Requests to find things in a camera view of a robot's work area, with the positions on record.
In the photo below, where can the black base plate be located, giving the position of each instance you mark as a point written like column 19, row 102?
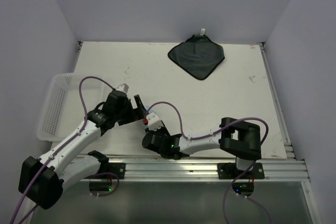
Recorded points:
column 229, row 171
column 117, row 168

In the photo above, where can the dark grey towel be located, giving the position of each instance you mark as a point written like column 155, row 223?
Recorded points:
column 198, row 56

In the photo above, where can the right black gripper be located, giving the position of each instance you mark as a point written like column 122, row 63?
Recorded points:
column 163, row 128

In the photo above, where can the aluminium mounting rail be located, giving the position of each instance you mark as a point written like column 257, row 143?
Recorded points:
column 154, row 169

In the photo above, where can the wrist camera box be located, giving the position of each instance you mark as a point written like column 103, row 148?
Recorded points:
column 122, row 88
column 153, row 122

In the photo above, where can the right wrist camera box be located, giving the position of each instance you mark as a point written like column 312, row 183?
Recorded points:
column 153, row 122

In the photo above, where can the white plastic basket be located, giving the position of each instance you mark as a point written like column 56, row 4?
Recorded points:
column 62, row 111

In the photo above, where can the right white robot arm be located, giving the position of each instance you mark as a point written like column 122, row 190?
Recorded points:
column 236, row 137

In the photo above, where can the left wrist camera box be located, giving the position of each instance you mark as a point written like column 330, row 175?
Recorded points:
column 122, row 88

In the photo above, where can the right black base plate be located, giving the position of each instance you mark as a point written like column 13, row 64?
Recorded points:
column 229, row 171

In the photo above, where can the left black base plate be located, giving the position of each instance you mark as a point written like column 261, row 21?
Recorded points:
column 117, row 168

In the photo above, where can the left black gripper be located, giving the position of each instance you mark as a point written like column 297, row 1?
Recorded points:
column 140, row 114

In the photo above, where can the light blue towel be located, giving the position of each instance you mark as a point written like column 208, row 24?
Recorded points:
column 150, row 108

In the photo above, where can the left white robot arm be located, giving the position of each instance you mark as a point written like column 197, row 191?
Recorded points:
column 43, row 180

